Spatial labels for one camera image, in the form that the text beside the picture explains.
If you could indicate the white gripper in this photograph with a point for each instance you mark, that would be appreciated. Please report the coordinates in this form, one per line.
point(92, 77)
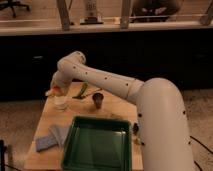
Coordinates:
point(61, 81)

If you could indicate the orange apple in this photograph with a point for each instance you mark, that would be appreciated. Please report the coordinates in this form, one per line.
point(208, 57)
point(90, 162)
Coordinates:
point(56, 90)

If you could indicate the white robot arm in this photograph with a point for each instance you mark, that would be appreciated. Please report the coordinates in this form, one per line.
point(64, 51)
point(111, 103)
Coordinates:
point(161, 113)

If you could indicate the dark metal cup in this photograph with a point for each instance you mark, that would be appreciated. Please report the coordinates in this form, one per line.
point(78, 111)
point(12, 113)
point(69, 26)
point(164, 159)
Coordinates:
point(98, 99)

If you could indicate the yellow banana toy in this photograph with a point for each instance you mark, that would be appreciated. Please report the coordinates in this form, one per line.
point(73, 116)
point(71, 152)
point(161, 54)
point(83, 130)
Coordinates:
point(49, 93)

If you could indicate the green vegetable toy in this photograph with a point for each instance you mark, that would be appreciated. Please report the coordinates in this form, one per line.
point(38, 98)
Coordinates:
point(81, 92)

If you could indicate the thin dark stick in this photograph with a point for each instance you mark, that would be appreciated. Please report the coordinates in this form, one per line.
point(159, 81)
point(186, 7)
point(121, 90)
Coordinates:
point(91, 93)

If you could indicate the blue gray cloth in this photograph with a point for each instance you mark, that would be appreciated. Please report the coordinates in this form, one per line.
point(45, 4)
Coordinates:
point(56, 137)

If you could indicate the green plastic tray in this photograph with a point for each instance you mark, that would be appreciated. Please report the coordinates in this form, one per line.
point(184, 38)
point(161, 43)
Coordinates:
point(98, 144)

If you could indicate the small dark object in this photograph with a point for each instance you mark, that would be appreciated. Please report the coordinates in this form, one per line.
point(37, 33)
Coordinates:
point(135, 128)

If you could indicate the black office chair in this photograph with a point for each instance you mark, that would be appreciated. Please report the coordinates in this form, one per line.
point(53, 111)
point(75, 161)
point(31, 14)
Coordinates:
point(11, 4)

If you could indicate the small green object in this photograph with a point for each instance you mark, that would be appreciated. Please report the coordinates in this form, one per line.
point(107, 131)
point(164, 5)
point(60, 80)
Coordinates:
point(137, 141)

